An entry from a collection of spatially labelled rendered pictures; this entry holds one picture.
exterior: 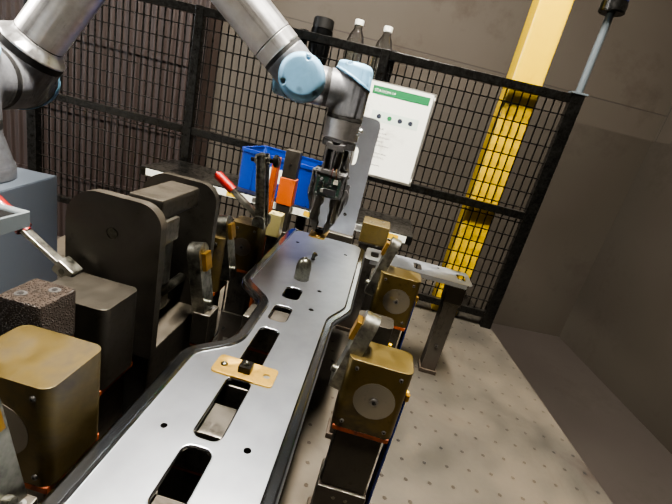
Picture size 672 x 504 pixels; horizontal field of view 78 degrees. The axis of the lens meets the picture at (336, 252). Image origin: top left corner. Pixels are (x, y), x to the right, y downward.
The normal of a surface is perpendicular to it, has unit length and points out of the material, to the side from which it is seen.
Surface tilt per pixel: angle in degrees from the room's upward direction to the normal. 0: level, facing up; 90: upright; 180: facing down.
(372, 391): 90
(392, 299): 90
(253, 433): 0
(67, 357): 0
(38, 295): 0
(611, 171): 90
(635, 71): 90
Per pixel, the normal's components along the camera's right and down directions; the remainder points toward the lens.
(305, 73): 0.07, 0.36
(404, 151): -0.15, 0.31
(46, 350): 0.22, -0.92
